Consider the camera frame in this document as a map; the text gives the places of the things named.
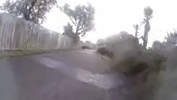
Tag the vehicle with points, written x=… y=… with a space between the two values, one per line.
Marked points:
x=86 y=47

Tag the grey asphalt path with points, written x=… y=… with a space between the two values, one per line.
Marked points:
x=61 y=82

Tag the bushes beside path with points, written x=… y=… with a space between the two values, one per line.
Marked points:
x=149 y=58

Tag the tall trimmed tree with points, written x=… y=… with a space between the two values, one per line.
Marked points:
x=146 y=27

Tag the pale wooden fence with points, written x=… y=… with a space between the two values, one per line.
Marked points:
x=21 y=35

